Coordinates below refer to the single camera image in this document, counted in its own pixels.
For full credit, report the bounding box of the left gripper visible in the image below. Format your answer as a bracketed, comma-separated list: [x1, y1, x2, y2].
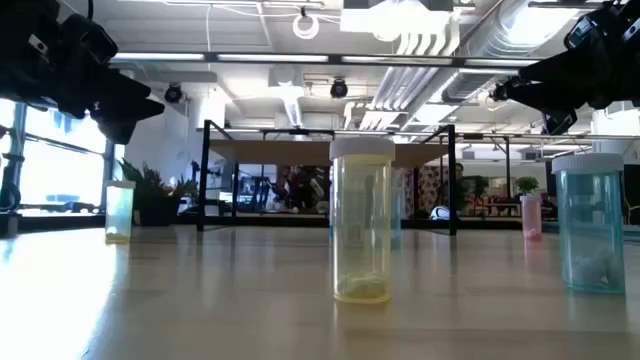
[32, 59, 166, 146]

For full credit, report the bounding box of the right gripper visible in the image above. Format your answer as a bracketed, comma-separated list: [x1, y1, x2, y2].
[491, 46, 619, 137]

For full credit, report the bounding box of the wooden shelf with black legs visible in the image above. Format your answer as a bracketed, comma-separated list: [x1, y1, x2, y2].
[196, 118, 459, 236]

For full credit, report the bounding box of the small background potted plant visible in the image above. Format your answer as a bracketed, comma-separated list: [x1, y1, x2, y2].
[514, 175, 540, 197]

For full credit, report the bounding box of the small pineapple toy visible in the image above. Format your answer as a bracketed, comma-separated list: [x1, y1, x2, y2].
[118, 158, 199, 227]

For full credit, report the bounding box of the person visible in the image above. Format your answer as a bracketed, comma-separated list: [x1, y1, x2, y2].
[279, 167, 326, 214]

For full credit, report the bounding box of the black overhead light bar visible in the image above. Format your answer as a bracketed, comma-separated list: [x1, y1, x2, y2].
[107, 49, 546, 69]

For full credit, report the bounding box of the silver ventilation duct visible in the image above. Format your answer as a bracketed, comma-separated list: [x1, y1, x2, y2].
[439, 0, 566, 104]

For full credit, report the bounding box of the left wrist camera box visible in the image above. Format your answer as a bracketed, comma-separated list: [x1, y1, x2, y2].
[59, 13, 120, 66]

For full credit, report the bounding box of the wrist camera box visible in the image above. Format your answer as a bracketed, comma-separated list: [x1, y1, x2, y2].
[563, 12, 609, 51]
[59, 13, 120, 66]

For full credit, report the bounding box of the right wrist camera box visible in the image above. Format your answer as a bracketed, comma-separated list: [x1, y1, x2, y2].
[563, 12, 609, 51]

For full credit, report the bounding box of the white coiled cable ring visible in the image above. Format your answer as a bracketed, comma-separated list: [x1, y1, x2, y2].
[292, 12, 320, 41]

